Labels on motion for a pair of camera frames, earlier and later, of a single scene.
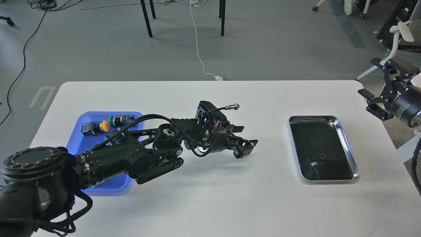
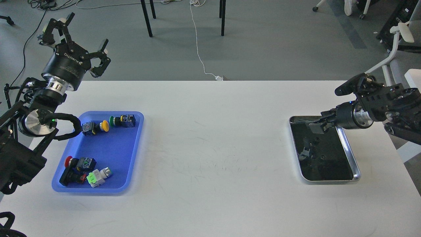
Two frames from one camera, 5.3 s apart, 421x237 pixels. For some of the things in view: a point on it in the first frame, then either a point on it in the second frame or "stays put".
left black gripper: [212, 130] -> [68, 63]
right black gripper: [405, 101] -> [349, 115]
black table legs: [222, 11] stays put
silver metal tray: [322, 151] stays put
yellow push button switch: [90, 128] stays put
